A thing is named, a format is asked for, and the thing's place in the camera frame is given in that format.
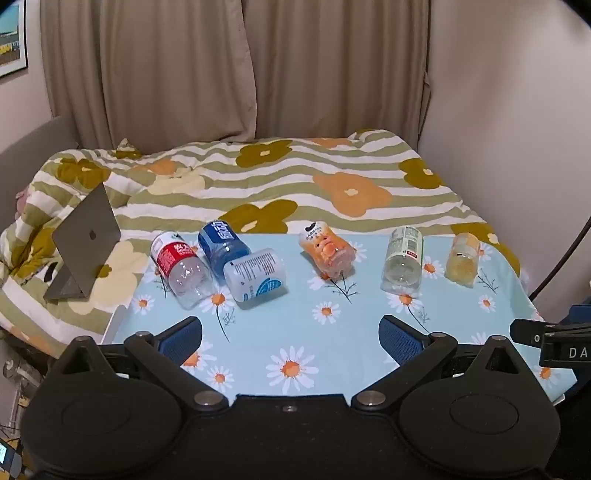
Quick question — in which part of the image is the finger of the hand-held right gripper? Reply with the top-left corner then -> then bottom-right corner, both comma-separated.
510,318 -> 548,345

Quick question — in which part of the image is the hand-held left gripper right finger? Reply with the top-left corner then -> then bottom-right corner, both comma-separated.
351,315 -> 532,409

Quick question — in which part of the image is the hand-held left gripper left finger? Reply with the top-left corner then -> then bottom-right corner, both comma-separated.
55,316 -> 229,411

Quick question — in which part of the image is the red label clear plastic bottle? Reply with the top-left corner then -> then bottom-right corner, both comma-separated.
151,231 -> 214,310

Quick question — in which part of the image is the green white label clear bottle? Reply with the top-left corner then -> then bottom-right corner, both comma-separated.
381,226 -> 424,296

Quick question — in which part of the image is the yellow drink bottle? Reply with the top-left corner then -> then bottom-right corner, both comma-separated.
444,233 -> 482,288

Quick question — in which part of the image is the blue label water bottle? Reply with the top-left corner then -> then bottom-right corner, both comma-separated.
224,248 -> 289,304

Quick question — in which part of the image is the blue label plastic bottle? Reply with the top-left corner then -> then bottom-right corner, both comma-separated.
198,220 -> 252,282

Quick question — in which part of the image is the blue daisy print tablecloth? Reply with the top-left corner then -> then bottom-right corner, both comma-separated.
99,233 -> 578,402

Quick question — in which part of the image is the orange drink bottle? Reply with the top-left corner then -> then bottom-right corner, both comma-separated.
298,222 -> 357,281

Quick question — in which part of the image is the grey laptop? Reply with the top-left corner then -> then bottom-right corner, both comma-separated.
44,182 -> 122,302

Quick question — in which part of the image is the green striped floral blanket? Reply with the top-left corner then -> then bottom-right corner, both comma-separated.
0,129 -> 546,361

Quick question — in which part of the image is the small screen device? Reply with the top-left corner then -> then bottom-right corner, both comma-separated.
0,440 -> 21,476

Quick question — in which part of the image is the grey bed headboard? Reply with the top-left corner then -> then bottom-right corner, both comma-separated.
0,115 -> 79,188

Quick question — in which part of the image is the beige curtain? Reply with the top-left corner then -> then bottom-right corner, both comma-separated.
41,0 -> 430,155

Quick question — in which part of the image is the black cable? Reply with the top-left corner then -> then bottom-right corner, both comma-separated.
529,222 -> 591,298

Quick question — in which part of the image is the framed wall picture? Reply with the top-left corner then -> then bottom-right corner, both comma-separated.
0,0 -> 29,79

